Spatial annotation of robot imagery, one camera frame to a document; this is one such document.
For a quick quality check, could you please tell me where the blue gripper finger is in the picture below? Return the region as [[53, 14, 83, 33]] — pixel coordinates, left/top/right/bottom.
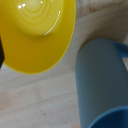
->
[[0, 35, 5, 70]]

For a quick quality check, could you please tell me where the yellow dish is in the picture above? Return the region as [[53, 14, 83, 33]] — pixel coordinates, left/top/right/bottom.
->
[[0, 0, 77, 75]]

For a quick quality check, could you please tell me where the blue cup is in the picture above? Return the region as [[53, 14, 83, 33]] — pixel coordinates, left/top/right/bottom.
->
[[74, 37, 128, 128]]

